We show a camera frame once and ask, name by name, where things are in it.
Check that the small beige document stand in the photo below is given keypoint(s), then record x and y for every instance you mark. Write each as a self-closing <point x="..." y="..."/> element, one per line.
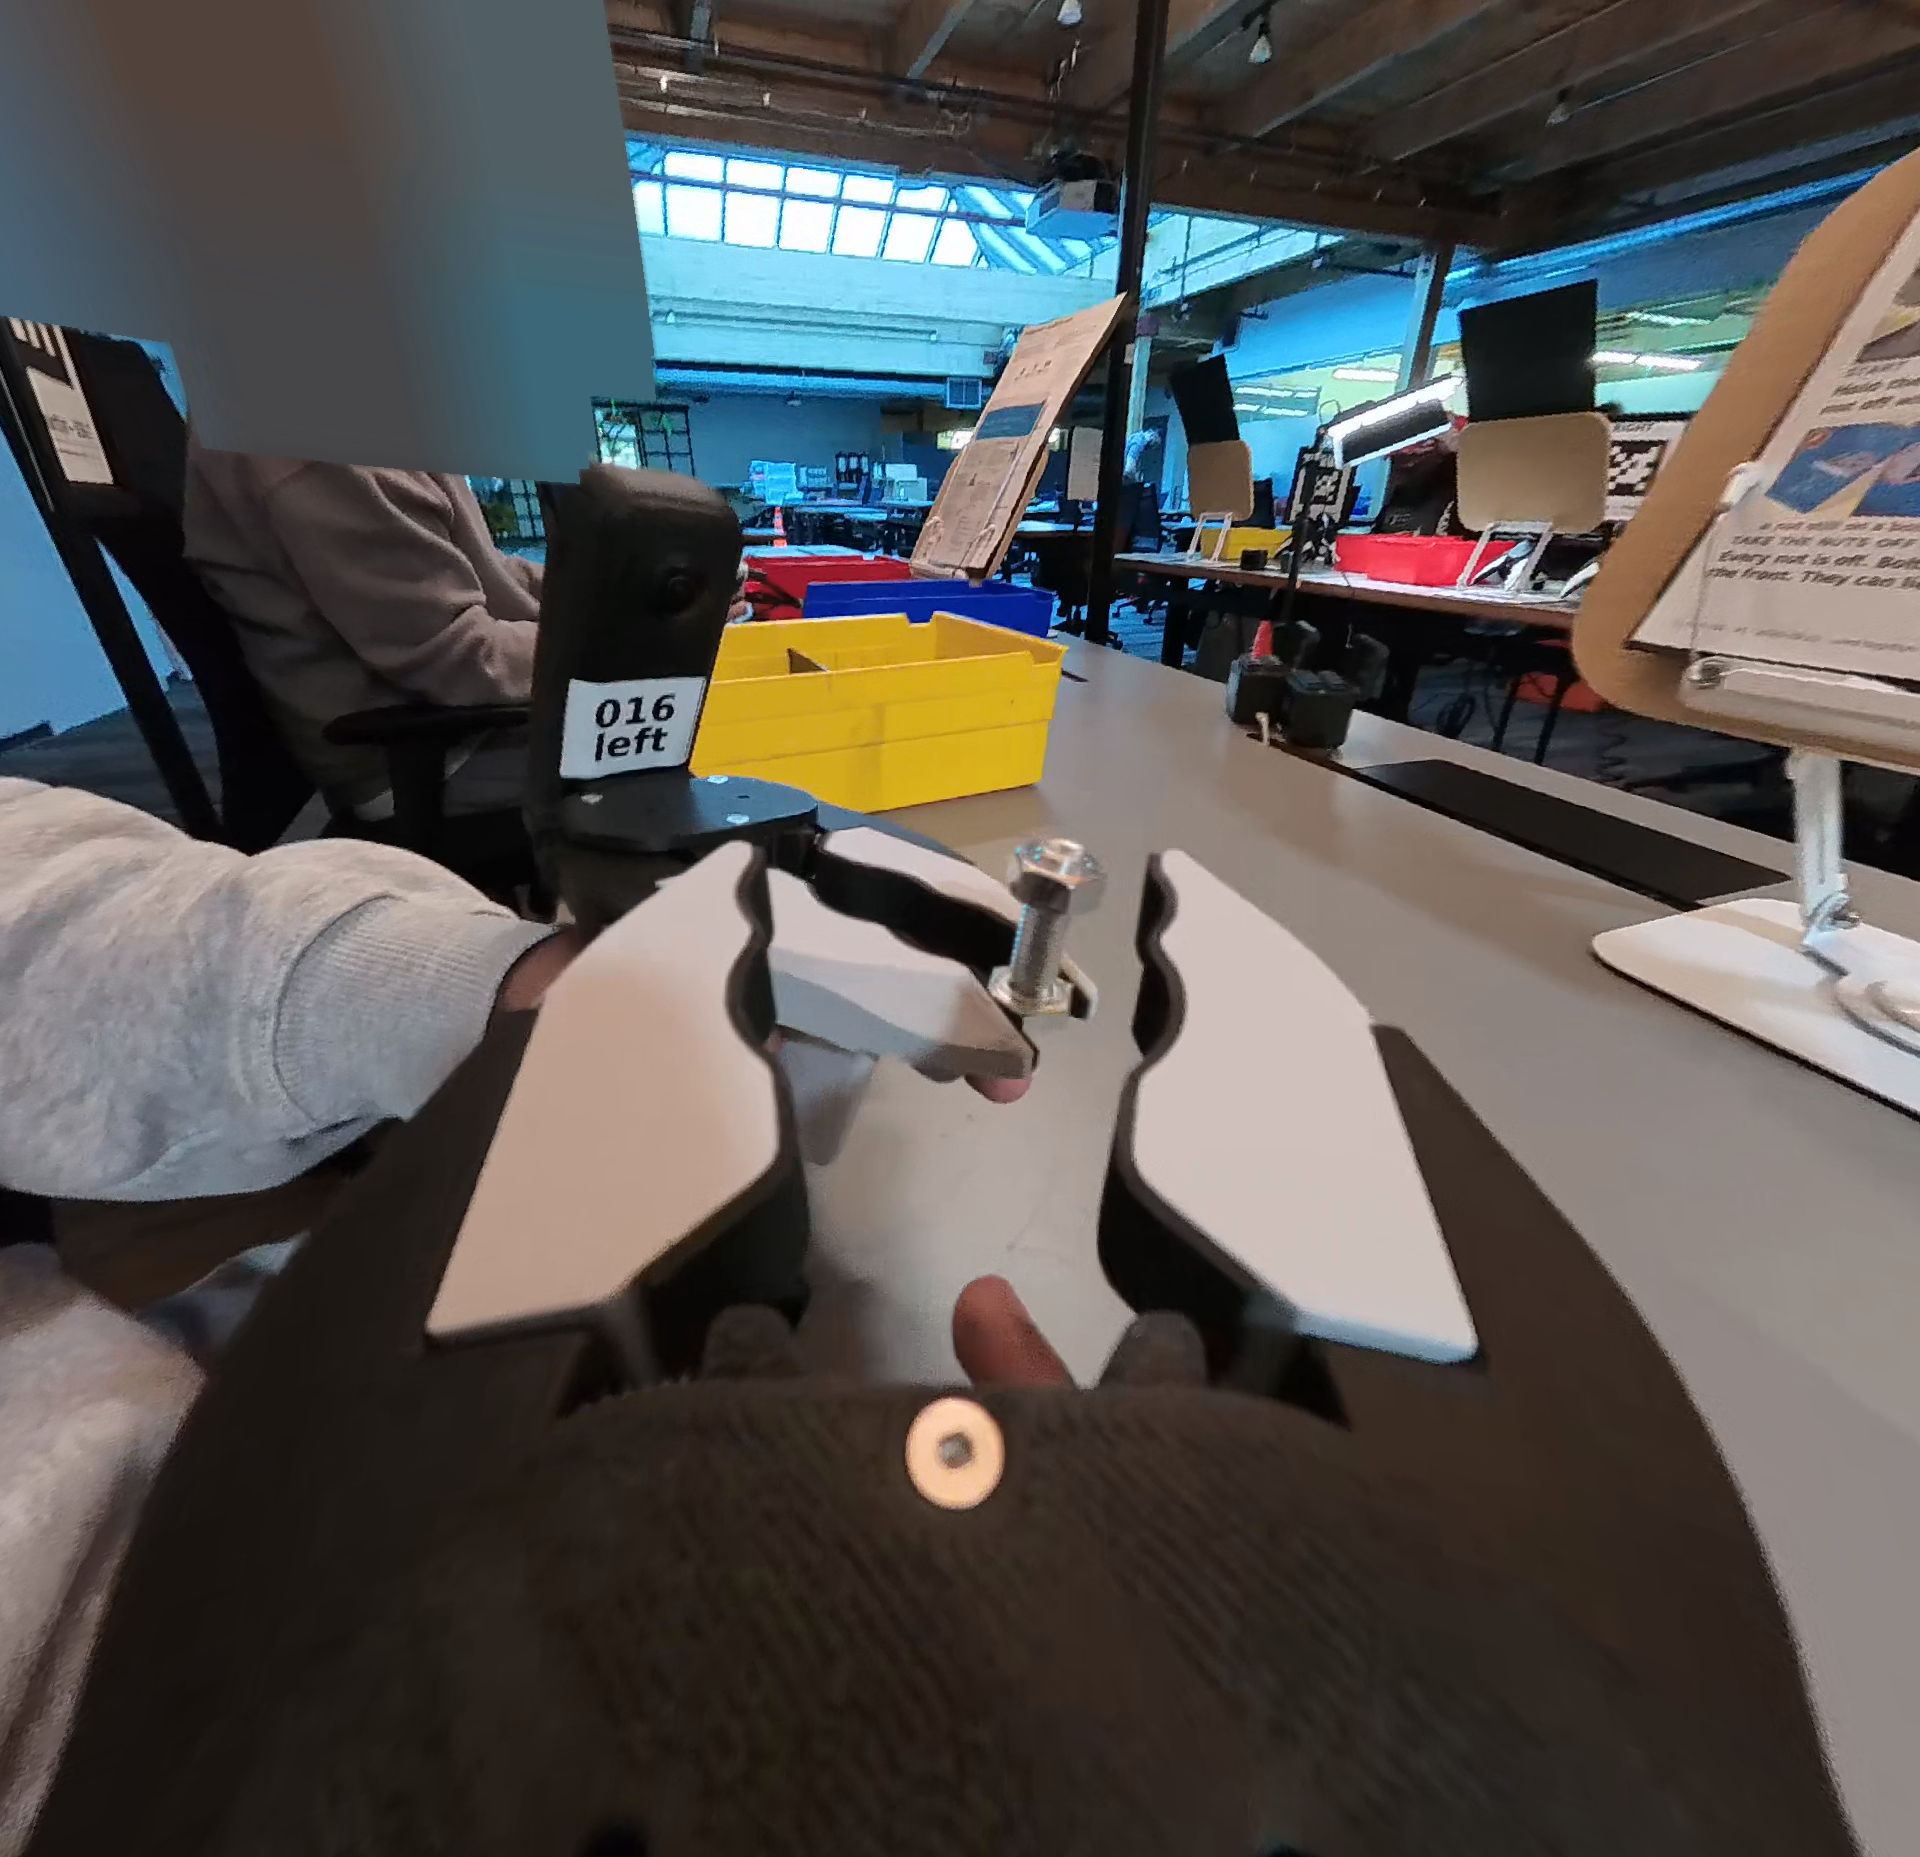
<point x="1217" y="479"/>

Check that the wide black screen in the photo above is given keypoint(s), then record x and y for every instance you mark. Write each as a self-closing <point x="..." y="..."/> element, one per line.
<point x="1529" y="351"/>

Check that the steel hex bolt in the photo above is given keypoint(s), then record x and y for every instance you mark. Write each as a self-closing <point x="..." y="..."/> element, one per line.
<point x="1035" y="958"/>

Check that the printed instruction sheet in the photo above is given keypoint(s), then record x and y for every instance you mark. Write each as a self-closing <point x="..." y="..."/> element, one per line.
<point x="1800" y="568"/>

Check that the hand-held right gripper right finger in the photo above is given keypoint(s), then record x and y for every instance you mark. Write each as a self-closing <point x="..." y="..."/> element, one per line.
<point x="1291" y="1168"/>

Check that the yellow divided plastic bin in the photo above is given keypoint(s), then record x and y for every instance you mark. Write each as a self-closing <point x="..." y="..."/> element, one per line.
<point x="899" y="732"/>

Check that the wooden work table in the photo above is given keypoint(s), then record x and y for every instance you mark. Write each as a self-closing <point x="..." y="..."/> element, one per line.
<point x="1350" y="582"/>

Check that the cardboard instruction board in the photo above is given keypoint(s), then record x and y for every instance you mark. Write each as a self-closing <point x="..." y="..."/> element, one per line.
<point x="1018" y="448"/>

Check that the narrow black screen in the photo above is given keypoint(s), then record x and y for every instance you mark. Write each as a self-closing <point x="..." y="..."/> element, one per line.
<point x="1204" y="403"/>

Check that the black armrest office chair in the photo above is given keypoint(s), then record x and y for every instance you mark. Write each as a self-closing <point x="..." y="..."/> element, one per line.
<point x="436" y="727"/>

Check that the blue plastic bin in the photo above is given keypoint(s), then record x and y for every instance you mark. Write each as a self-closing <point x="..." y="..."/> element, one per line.
<point x="931" y="605"/>

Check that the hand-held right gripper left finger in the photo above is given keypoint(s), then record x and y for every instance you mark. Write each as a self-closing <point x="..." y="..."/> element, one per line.
<point x="615" y="1138"/>

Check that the black battery charger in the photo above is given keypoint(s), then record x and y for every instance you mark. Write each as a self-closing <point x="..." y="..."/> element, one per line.
<point x="1260" y="693"/>
<point x="1320" y="711"/>

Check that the person's grey clothed torso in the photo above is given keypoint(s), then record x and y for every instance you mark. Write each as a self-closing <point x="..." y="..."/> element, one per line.
<point x="76" y="1514"/>

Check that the checkered tag board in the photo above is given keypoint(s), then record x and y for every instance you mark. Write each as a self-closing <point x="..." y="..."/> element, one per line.
<point x="1638" y="480"/>

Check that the person's right hand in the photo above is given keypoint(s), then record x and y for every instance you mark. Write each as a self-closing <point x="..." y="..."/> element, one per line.
<point x="1008" y="1340"/>

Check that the steel hex nut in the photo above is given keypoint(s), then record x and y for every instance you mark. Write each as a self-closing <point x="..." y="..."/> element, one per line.
<point x="1056" y="868"/>

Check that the black sign board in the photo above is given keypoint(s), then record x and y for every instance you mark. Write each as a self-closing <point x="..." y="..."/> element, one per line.
<point x="120" y="403"/>

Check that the large beige document stand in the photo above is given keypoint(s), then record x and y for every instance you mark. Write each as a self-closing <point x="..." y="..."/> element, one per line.
<point x="1537" y="469"/>

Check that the person's left hand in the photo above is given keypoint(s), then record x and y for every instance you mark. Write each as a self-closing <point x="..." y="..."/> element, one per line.
<point x="540" y="971"/>

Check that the grey desk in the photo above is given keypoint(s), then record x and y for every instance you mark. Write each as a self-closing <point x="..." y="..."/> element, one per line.
<point x="1500" y="1077"/>

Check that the black steel pole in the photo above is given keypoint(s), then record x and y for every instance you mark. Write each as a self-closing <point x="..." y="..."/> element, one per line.
<point x="1132" y="313"/>

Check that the person's left forearm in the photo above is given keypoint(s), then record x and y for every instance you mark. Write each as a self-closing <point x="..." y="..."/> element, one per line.
<point x="225" y="988"/>

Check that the wooden document stand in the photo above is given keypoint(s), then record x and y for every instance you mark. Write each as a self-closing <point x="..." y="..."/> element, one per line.
<point x="1694" y="971"/>

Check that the white light bar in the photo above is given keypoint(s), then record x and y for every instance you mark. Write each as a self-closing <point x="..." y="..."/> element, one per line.
<point x="1388" y="416"/>

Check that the small yellow bin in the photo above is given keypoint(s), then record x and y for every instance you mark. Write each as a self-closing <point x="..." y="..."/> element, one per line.
<point x="1254" y="544"/>

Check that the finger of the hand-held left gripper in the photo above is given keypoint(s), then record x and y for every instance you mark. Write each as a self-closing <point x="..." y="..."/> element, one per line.
<point x="870" y="988"/>
<point x="899" y="875"/>

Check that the wide red plastic bin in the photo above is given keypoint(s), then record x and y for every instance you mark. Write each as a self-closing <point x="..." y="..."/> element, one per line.
<point x="1426" y="560"/>

